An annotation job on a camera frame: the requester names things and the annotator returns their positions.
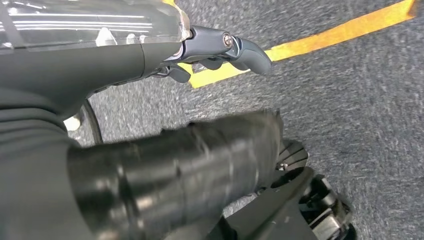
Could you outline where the black robot foot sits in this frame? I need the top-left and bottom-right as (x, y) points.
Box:
(205, 139), (357, 240)

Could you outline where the yellow floor tape marking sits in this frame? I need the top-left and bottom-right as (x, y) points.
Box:
(162, 0), (418, 90)

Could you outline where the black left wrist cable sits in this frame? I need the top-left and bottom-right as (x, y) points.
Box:
(81, 99), (104, 146)

